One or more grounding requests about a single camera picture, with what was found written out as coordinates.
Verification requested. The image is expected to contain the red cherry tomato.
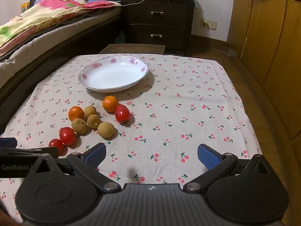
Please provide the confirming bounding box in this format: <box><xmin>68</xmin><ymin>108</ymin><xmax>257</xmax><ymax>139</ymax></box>
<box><xmin>59</xmin><ymin>127</ymin><xmax>75</xmax><ymax>146</ymax></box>
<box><xmin>49</xmin><ymin>139</ymin><xmax>65</xmax><ymax>156</ymax></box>

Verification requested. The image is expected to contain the large brown longan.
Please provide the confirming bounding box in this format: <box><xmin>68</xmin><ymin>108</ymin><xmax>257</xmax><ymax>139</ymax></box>
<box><xmin>97</xmin><ymin>122</ymin><xmax>115</xmax><ymax>138</ymax></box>

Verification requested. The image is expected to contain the orange tangerine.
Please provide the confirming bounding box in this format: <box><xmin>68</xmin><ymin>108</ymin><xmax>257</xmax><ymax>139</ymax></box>
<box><xmin>102</xmin><ymin>95</ymin><xmax>119</xmax><ymax>113</ymax></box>
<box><xmin>68</xmin><ymin>106</ymin><xmax>85</xmax><ymax>121</ymax></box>

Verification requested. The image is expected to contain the oval red tomato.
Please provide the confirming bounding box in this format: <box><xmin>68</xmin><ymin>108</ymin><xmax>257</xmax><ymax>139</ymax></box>
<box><xmin>115</xmin><ymin>105</ymin><xmax>131</xmax><ymax>125</ymax></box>

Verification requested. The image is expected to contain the cherry print tablecloth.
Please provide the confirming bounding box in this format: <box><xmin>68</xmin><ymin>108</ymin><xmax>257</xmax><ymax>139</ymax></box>
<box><xmin>0</xmin><ymin>53</ymin><xmax>263</xmax><ymax>224</ymax></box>

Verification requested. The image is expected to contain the white floral plate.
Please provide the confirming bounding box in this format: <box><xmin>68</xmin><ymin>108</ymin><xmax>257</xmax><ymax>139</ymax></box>
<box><xmin>78</xmin><ymin>55</ymin><xmax>149</xmax><ymax>93</ymax></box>

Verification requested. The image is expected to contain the grey bed mattress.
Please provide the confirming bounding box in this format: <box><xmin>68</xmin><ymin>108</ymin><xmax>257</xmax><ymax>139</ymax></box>
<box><xmin>1</xmin><ymin>7</ymin><xmax>121</xmax><ymax>86</ymax></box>

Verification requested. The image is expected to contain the wooden low table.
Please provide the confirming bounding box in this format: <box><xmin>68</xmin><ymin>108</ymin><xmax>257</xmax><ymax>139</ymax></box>
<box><xmin>99</xmin><ymin>43</ymin><xmax>165</xmax><ymax>55</ymax></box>

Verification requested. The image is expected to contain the colourful floral quilt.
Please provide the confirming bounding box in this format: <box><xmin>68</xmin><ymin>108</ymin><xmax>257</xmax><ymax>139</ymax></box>
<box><xmin>1</xmin><ymin>0</ymin><xmax>121</xmax><ymax>55</ymax></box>

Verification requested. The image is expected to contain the wooden wardrobe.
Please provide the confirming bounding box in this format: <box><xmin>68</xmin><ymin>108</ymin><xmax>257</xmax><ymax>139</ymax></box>
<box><xmin>227</xmin><ymin>0</ymin><xmax>300</xmax><ymax>139</ymax></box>

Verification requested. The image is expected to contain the dark wooden nightstand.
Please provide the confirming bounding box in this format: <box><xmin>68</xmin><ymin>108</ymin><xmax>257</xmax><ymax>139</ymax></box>
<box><xmin>121</xmin><ymin>0</ymin><xmax>195</xmax><ymax>55</ymax></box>

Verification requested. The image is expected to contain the dark wooden bed frame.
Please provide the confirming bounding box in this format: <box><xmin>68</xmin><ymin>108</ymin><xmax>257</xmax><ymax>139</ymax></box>
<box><xmin>0</xmin><ymin>0</ymin><xmax>132</xmax><ymax>135</ymax></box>

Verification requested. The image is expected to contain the wall power socket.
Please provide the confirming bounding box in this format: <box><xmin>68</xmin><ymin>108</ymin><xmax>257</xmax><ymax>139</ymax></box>
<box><xmin>201</xmin><ymin>19</ymin><xmax>217</xmax><ymax>30</ymax></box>

